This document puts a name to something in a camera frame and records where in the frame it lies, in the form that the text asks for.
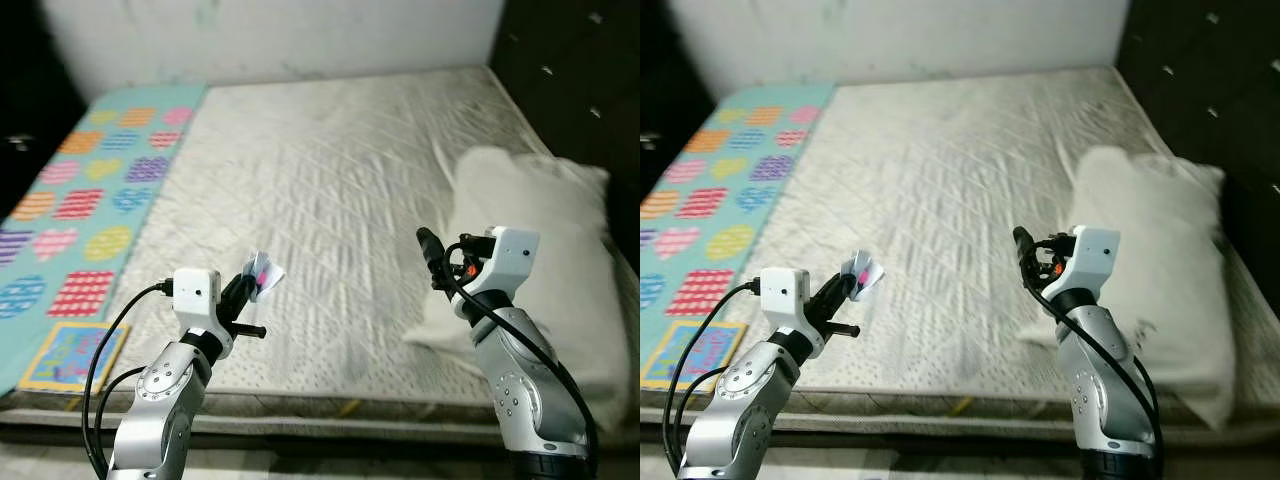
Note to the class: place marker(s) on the dark cabinet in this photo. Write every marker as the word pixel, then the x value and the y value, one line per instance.
pixel 25 100
pixel 660 80

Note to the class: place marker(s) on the yellow-edged blue children's book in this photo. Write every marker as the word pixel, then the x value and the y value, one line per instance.
pixel 70 355
pixel 700 355

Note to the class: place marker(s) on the white paper scrap pink mark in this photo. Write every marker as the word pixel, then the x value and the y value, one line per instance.
pixel 865 275
pixel 265 275

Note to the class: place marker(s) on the grey quilted mattress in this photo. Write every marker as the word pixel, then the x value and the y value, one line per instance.
pixel 950 200
pixel 320 200

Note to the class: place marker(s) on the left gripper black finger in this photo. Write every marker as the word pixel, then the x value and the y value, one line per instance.
pixel 841 300
pixel 245 300
pixel 235 292
pixel 831 292

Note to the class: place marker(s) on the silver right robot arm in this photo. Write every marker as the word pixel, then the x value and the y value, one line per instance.
pixel 1100 380
pixel 520 380

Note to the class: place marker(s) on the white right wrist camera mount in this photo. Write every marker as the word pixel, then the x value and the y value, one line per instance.
pixel 512 255
pixel 1092 255

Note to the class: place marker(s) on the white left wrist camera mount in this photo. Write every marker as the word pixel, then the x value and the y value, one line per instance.
pixel 195 290
pixel 785 290

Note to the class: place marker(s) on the white pillow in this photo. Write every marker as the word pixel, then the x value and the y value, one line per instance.
pixel 1150 220
pixel 540 210

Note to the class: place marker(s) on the teal blanket coloured hearts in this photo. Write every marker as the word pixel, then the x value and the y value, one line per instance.
pixel 100 240
pixel 720 200

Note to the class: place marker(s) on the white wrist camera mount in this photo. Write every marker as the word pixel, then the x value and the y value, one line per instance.
pixel 785 290
pixel 195 290
pixel 1092 255
pixel 512 255

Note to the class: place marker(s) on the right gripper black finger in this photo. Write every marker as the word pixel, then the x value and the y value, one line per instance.
pixel 432 255
pixel 1027 252
pixel 475 240
pixel 1062 240

